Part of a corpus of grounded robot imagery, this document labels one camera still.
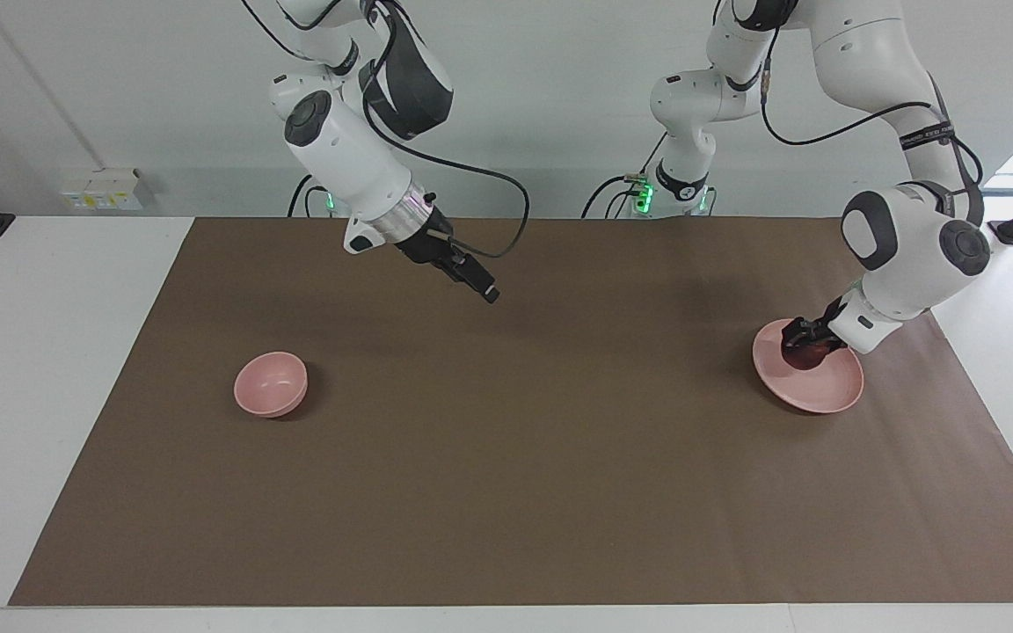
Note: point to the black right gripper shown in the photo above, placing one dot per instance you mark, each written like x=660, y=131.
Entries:
x=427, y=239

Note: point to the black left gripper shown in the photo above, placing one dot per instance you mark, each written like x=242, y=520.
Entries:
x=826, y=323

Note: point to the red apple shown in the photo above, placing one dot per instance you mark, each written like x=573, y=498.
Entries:
x=807, y=359

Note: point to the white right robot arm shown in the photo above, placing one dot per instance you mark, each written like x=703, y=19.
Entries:
x=339, y=158

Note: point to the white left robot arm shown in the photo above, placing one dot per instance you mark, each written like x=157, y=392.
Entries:
x=902, y=264

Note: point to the pink plate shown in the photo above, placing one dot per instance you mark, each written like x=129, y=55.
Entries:
x=823, y=391

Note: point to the pink bowl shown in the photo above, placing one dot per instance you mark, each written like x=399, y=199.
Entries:
x=269, y=382

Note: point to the brown paper table mat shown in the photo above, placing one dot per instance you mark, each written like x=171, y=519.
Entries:
x=506, y=457

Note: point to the white wall socket box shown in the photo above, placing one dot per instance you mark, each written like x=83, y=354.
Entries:
x=102, y=189

